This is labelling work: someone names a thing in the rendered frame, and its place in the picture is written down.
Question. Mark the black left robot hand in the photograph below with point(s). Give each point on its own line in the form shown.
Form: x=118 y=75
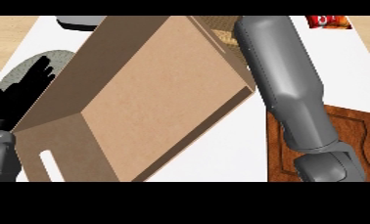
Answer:
x=23 y=94

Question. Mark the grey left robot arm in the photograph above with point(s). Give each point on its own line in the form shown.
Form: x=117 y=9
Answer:
x=6 y=156

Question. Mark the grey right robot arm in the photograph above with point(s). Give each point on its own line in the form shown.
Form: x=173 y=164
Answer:
x=284 y=78

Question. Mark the woven wicker basket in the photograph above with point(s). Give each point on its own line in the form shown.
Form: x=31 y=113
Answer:
x=225 y=35

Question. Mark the brown wooden cutting board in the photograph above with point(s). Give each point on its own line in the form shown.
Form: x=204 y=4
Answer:
x=353 y=126

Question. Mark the round grey-green placemat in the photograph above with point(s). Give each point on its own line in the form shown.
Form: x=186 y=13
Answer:
x=28 y=66

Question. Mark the grey round pot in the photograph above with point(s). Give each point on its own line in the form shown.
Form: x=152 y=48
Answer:
x=78 y=22

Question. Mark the large brown wooden crate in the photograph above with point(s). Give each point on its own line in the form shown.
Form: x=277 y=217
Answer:
x=158 y=97

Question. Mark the red snack packet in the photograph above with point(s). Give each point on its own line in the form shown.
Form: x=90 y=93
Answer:
x=328 y=21

